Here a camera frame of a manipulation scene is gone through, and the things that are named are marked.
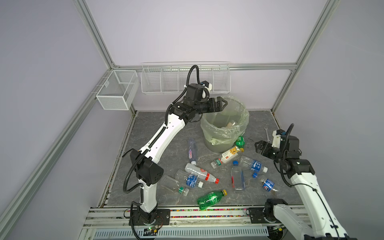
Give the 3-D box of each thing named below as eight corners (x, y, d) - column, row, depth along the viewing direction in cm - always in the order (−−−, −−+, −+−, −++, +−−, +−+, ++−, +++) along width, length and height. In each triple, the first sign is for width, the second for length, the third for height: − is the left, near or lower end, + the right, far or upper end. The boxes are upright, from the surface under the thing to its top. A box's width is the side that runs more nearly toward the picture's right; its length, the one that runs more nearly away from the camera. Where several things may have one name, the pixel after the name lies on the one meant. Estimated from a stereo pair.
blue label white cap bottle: (174, 180, 87) (173, 177, 83) (179, 170, 91) (178, 167, 86) (200, 192, 83) (200, 189, 78) (205, 181, 86) (205, 178, 82)
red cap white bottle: (184, 171, 91) (184, 168, 86) (189, 164, 93) (188, 160, 89) (216, 188, 84) (216, 185, 80) (219, 180, 87) (220, 177, 83)
